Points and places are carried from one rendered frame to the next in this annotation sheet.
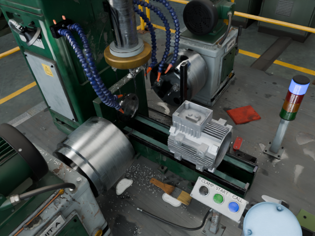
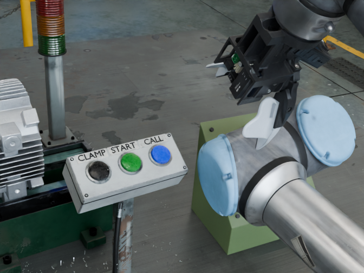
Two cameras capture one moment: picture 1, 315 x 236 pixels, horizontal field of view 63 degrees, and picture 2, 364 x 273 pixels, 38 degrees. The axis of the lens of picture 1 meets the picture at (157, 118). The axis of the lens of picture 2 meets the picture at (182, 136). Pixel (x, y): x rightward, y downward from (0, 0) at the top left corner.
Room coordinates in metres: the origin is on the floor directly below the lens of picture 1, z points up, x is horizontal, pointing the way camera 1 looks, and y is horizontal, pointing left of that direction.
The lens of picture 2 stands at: (0.14, 0.41, 1.49)
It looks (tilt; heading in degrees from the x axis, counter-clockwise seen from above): 31 degrees down; 287
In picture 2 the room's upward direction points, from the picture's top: 5 degrees clockwise
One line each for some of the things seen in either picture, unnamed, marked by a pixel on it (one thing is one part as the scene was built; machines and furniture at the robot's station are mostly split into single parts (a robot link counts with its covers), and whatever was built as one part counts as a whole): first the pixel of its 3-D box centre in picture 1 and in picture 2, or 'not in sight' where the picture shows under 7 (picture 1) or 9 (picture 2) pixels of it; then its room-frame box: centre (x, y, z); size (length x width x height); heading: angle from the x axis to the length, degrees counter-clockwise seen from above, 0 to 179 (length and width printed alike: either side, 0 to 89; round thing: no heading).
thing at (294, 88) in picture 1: (298, 85); not in sight; (0.77, -0.55, 1.19); 0.06 x 0.06 x 0.04
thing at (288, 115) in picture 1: (288, 111); (51, 41); (0.77, -0.55, 1.05); 0.06 x 0.06 x 0.04
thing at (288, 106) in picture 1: (291, 103); (50, 22); (0.77, -0.55, 1.10); 0.06 x 0.06 x 0.04
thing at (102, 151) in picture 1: (86, 165); not in sight; (0.59, 0.28, 1.04); 0.37 x 0.25 x 0.25; 142
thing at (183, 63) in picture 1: (183, 89); not in sight; (0.89, -0.13, 1.12); 0.04 x 0.03 x 0.26; 52
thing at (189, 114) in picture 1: (192, 119); not in sight; (0.72, -0.13, 1.11); 0.12 x 0.11 x 0.07; 51
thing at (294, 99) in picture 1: (295, 94); (49, 2); (0.77, -0.55, 1.14); 0.06 x 0.06 x 0.04
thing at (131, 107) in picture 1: (128, 107); not in sight; (0.93, 0.13, 1.02); 0.15 x 0.02 x 0.15; 142
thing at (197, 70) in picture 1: (181, 74); not in sight; (1.13, -0.15, 1.04); 0.41 x 0.25 x 0.25; 142
